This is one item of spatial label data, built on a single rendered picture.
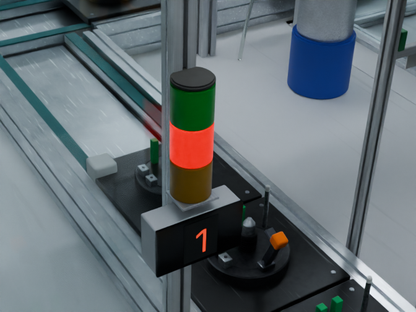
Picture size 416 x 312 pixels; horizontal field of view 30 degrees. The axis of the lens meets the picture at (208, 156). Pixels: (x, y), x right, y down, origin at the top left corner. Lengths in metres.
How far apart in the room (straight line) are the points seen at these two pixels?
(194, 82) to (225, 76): 1.18
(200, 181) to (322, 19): 1.02
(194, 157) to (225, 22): 1.38
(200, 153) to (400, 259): 0.70
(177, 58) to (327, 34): 1.05
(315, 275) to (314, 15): 0.78
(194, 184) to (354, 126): 1.00
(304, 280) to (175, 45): 0.54
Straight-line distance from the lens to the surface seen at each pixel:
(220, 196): 0.95
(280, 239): 1.16
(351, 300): 1.23
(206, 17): 2.05
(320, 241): 1.34
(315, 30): 1.87
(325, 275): 1.26
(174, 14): 0.82
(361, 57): 2.17
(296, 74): 1.93
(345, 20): 1.87
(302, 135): 1.79
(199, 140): 0.86
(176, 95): 0.83
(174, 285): 1.04
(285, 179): 1.64
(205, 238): 0.95
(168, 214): 0.92
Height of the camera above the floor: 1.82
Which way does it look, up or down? 34 degrees down
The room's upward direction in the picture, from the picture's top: 2 degrees clockwise
